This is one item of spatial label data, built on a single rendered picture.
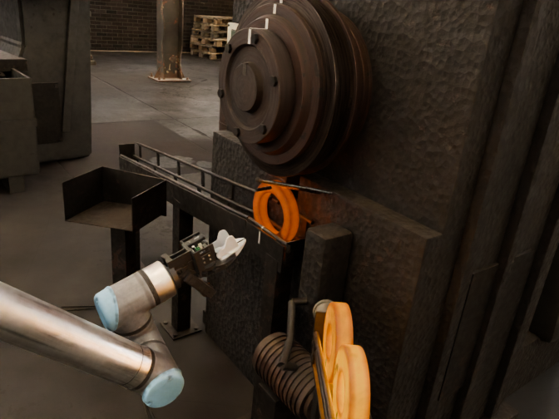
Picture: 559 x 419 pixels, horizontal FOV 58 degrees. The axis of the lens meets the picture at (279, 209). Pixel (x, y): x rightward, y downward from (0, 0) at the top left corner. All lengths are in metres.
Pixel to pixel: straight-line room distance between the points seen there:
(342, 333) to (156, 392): 0.40
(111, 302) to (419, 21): 0.90
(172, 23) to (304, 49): 7.19
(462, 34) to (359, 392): 0.72
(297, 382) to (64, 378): 1.06
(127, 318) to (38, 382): 0.94
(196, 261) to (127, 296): 0.17
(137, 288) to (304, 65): 0.62
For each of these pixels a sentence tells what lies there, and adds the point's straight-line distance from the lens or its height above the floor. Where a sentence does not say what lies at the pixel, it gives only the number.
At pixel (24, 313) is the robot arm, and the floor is 0.81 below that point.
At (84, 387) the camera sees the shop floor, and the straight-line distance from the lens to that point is 2.00.
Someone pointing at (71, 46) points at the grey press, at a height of 0.88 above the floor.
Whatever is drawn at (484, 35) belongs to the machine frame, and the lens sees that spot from 1.10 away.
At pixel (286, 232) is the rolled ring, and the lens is 1.40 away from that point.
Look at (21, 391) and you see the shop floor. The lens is 2.04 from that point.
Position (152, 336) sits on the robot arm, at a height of 0.60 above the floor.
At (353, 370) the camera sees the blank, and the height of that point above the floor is 0.80.
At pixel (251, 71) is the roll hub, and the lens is 1.25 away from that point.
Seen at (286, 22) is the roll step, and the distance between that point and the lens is 1.25.
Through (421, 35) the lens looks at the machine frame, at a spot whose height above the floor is 1.28.
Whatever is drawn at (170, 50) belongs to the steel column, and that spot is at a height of 0.45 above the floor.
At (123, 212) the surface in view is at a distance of 1.81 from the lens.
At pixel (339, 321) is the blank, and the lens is 0.97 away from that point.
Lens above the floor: 1.32
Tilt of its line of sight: 23 degrees down
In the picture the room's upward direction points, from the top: 6 degrees clockwise
